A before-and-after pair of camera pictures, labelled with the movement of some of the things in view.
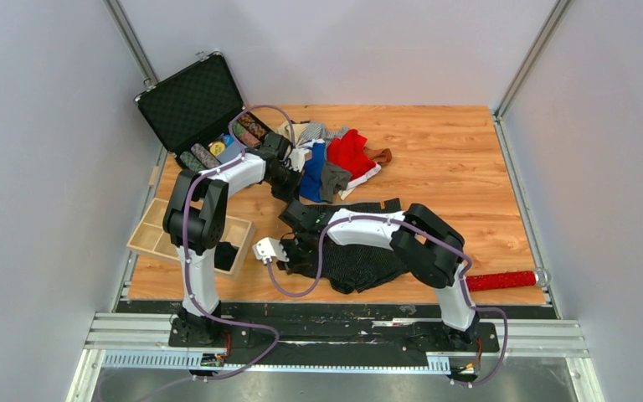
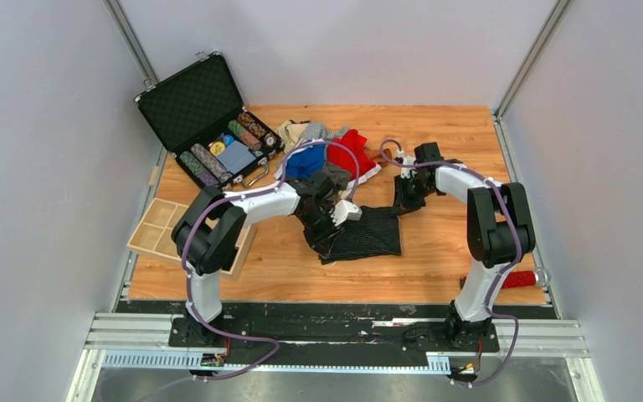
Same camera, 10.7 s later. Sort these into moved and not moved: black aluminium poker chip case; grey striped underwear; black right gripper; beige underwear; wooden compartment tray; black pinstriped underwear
Moved: black right gripper; black pinstriped underwear
Not moved: beige underwear; grey striped underwear; wooden compartment tray; black aluminium poker chip case
